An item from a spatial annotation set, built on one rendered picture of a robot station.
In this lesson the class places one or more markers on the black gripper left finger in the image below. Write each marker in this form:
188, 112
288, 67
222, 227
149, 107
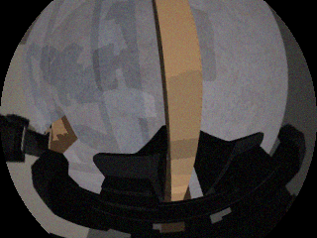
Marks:
147, 163

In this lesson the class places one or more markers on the long tan wooden rail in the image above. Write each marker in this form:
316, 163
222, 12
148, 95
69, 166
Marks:
181, 74

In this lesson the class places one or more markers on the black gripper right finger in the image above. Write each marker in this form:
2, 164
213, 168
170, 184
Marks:
215, 155

